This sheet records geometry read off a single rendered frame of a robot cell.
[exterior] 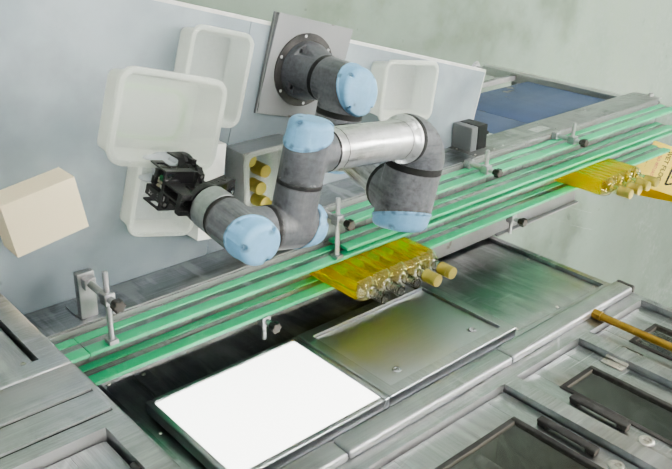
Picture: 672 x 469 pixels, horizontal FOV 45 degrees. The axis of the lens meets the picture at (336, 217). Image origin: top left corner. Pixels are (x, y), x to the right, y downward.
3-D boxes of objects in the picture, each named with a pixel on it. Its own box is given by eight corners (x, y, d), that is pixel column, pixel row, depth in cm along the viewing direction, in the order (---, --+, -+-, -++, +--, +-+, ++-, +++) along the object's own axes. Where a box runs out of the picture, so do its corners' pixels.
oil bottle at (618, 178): (562, 177, 290) (634, 200, 271) (564, 162, 288) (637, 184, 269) (571, 173, 294) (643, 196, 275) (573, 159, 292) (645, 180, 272)
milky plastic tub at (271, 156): (227, 228, 210) (247, 239, 204) (224, 145, 201) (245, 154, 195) (280, 211, 220) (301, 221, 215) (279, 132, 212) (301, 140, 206)
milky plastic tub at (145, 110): (97, 55, 141) (122, 64, 135) (204, 73, 156) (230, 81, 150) (82, 153, 144) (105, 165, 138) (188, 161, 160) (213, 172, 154)
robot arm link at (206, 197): (246, 194, 131) (235, 240, 134) (230, 183, 134) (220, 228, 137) (207, 195, 126) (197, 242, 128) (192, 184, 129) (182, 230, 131)
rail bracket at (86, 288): (66, 314, 182) (114, 357, 167) (57, 247, 175) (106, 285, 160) (86, 307, 185) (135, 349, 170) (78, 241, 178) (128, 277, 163)
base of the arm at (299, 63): (289, 35, 202) (314, 43, 195) (332, 46, 212) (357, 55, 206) (273, 93, 205) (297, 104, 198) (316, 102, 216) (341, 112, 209)
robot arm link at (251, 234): (280, 266, 127) (236, 272, 121) (241, 236, 134) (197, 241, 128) (291, 221, 124) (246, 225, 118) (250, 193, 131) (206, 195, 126)
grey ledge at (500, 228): (373, 266, 250) (400, 279, 242) (375, 240, 246) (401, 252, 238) (553, 194, 308) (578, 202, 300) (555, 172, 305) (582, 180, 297)
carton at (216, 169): (184, 233, 201) (197, 240, 197) (191, 139, 194) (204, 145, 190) (204, 229, 205) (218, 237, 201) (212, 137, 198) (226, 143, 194)
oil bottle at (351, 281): (308, 275, 217) (363, 305, 203) (308, 256, 215) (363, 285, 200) (324, 269, 221) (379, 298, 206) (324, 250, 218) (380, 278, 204)
